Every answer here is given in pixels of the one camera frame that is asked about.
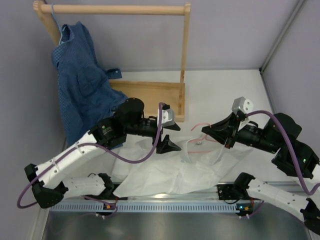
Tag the white shirt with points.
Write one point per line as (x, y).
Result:
(191, 169)

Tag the aluminium mounting rail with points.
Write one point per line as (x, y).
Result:
(222, 192)

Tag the pink wire hanger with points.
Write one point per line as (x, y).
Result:
(200, 139)

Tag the wooden clothes rack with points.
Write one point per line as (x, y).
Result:
(150, 92)

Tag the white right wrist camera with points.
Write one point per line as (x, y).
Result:
(240, 107)

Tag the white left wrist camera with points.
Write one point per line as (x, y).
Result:
(165, 115)

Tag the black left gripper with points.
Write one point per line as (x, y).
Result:
(166, 145)

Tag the light blue wire hanger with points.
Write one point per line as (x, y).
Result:
(60, 28)

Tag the aluminium corner frame post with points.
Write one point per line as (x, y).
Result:
(282, 34)

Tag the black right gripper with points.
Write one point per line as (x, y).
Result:
(223, 130)

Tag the blue checkered shirt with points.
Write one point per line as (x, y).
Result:
(84, 92)

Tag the grey slotted cable duct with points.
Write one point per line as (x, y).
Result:
(150, 207)

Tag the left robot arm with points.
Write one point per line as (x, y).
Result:
(49, 181)

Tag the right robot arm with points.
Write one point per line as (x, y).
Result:
(296, 160)

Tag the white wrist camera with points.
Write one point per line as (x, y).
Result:
(240, 107)
(165, 115)

